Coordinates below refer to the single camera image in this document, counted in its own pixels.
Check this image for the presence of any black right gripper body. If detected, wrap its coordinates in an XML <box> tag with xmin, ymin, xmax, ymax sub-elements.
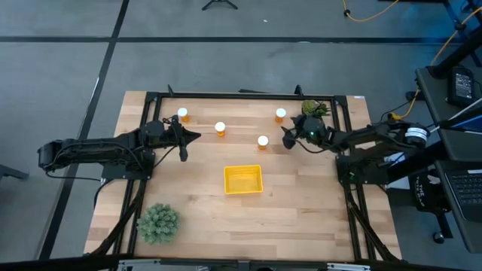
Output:
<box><xmin>291</xmin><ymin>114</ymin><xmax>329</xmax><ymax>150</ymax></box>

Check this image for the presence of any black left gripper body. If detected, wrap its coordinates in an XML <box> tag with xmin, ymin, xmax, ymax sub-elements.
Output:
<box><xmin>160</xmin><ymin>114</ymin><xmax>188</xmax><ymax>163</ymax></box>

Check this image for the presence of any yellow plastic basket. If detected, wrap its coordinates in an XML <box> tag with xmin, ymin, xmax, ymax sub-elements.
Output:
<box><xmin>223</xmin><ymin>164</ymin><xmax>264</xmax><ymax>196</ymax></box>

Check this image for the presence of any green succulent potted plant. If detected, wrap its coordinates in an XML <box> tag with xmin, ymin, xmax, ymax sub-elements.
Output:
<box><xmin>300</xmin><ymin>99</ymin><xmax>332</xmax><ymax>118</ymax></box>

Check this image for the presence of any round green bush plant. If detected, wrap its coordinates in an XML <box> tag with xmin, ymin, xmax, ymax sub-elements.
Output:
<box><xmin>136</xmin><ymin>202</ymin><xmax>181</xmax><ymax>246</ymax></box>

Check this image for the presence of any dark side desk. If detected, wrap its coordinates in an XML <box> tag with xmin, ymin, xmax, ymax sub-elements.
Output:
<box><xmin>415</xmin><ymin>65</ymin><xmax>482</xmax><ymax>254</ymax></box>

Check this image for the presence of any black backpack white lettering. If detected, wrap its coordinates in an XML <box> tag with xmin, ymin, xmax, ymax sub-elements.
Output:
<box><xmin>408</xmin><ymin>171</ymin><xmax>453</xmax><ymax>215</ymax></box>

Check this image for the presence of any black power adapter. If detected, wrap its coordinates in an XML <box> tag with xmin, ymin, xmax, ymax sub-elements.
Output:
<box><xmin>447</xmin><ymin>66</ymin><xmax>476</xmax><ymax>108</ymax></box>

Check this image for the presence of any dark stand foot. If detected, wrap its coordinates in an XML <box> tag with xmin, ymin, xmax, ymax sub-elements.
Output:
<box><xmin>0</xmin><ymin>163</ymin><xmax>30</xmax><ymax>181</ymax></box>

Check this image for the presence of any black laptop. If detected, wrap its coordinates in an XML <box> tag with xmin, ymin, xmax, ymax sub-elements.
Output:
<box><xmin>444</xmin><ymin>169</ymin><xmax>482</xmax><ymax>223</ymax></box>

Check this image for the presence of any dark blue table leg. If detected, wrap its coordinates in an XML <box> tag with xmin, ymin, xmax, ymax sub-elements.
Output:
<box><xmin>442</xmin><ymin>0</ymin><xmax>482</xmax><ymax>69</ymax></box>

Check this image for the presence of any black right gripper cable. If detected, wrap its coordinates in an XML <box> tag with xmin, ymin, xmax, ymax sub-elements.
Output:
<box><xmin>294</xmin><ymin>139</ymin><xmax>328</xmax><ymax>154</ymax></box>

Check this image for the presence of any black aluminium table frame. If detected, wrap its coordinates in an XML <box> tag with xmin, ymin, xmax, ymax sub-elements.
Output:
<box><xmin>90</xmin><ymin>84</ymin><xmax>402</xmax><ymax>263</ymax></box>

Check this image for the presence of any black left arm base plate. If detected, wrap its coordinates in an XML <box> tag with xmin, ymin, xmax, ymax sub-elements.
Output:
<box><xmin>101</xmin><ymin>150</ymin><xmax>156</xmax><ymax>181</ymax></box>

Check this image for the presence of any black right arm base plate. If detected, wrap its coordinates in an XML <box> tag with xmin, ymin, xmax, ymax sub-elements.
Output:
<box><xmin>335</xmin><ymin>152</ymin><xmax>389</xmax><ymax>185</ymax></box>

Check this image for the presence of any yellow extension cable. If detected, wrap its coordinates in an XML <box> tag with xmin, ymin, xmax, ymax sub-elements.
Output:
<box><xmin>341</xmin><ymin>0</ymin><xmax>400</xmax><ymax>23</ymax></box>
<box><xmin>387</xmin><ymin>5</ymin><xmax>482</xmax><ymax>121</ymax></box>

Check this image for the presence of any black floor cable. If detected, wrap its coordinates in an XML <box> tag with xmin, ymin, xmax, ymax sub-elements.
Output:
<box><xmin>93</xmin><ymin>178</ymin><xmax>114</xmax><ymax>209</ymax></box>

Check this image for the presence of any black overhead mount bar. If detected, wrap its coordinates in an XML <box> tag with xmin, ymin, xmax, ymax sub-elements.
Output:
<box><xmin>0</xmin><ymin>254</ymin><xmax>482</xmax><ymax>271</ymax></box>

